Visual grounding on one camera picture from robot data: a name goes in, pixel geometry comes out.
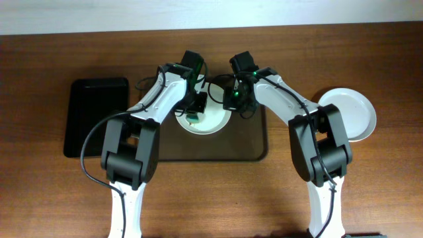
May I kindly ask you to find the white plate top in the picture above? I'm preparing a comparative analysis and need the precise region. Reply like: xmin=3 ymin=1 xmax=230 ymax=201
xmin=176 ymin=83 xmax=231 ymax=135

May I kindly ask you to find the white plate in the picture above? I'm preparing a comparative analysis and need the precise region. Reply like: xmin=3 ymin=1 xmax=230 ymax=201
xmin=318 ymin=88 xmax=377 ymax=142
xmin=176 ymin=83 xmax=231 ymax=135

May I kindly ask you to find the brown clear plastic tray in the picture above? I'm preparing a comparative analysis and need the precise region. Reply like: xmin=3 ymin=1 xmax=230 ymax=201
xmin=155 ymin=75 xmax=268 ymax=163

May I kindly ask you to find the black plastic tray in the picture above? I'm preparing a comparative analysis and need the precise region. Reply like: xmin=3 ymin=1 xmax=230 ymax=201
xmin=63 ymin=77 xmax=129 ymax=158

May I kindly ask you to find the green yellow scrub sponge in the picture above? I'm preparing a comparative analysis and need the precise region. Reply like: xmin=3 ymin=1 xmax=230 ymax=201
xmin=186 ymin=112 xmax=201 ymax=124

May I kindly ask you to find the white plate bottom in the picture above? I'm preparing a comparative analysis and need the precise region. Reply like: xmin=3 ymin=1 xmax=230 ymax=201
xmin=318 ymin=88 xmax=377 ymax=142

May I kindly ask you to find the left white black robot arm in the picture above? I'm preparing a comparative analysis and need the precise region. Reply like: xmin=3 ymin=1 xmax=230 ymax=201
xmin=100 ymin=61 xmax=204 ymax=237

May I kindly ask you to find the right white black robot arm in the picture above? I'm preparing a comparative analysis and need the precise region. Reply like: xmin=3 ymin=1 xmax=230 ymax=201
xmin=223 ymin=67 xmax=352 ymax=238

